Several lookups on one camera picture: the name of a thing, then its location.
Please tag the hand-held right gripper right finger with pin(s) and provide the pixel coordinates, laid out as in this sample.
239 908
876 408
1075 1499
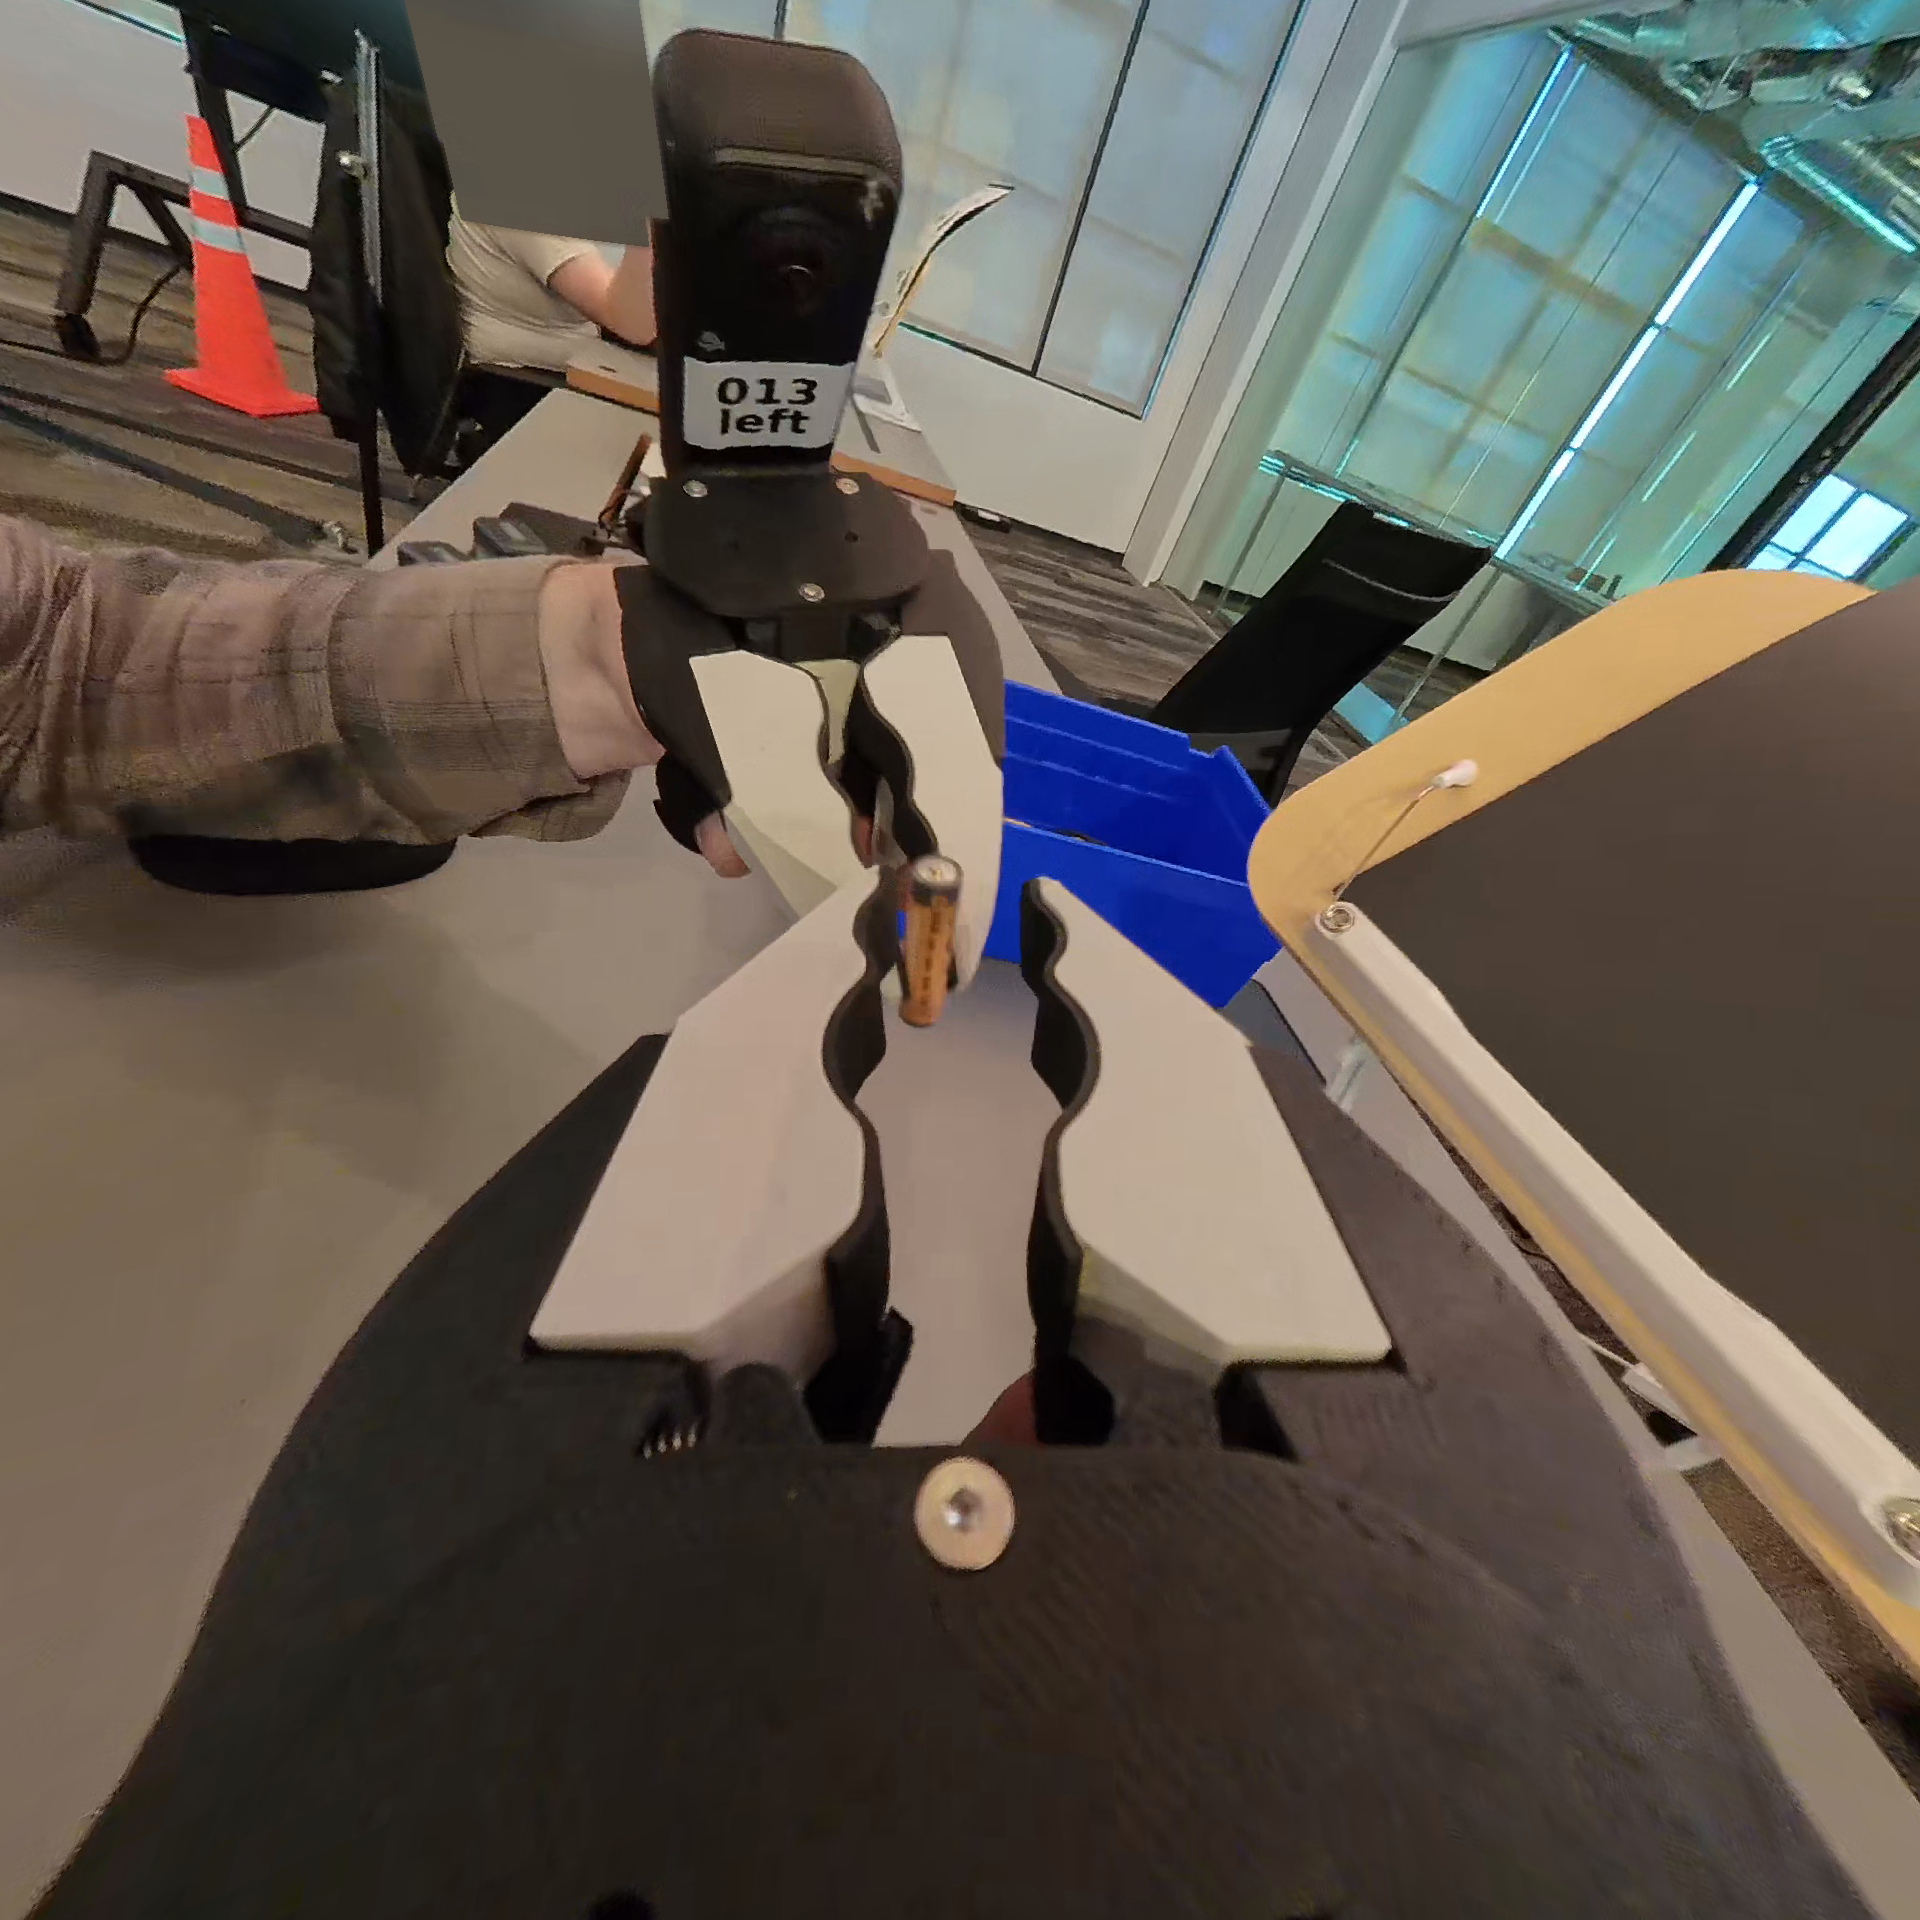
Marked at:
1218 1200

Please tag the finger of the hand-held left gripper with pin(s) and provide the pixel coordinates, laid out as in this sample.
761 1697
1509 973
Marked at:
957 736
777 766

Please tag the black office chair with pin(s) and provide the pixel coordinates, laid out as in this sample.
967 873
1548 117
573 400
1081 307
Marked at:
1322 645

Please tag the person's left hand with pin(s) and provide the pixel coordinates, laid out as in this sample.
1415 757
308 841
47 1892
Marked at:
587 675

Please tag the black hanging jacket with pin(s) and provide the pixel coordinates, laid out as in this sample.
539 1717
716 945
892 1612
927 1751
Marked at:
391 241

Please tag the white board rail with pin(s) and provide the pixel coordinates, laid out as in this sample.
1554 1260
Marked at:
1621 1200

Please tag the black wood-rimmed board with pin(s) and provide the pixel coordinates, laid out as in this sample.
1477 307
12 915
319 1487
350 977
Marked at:
1682 901

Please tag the person's left forearm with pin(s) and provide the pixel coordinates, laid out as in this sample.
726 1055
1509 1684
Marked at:
271 675

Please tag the blue plastic bin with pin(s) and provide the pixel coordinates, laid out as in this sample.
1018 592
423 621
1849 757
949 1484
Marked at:
1126 841

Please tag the orange traffic cone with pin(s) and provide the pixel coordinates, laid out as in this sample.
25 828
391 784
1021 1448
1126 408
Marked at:
237 286

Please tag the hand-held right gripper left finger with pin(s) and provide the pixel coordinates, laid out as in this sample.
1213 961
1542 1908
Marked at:
708 1200

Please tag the brown battery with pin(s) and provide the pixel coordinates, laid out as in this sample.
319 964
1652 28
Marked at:
932 947

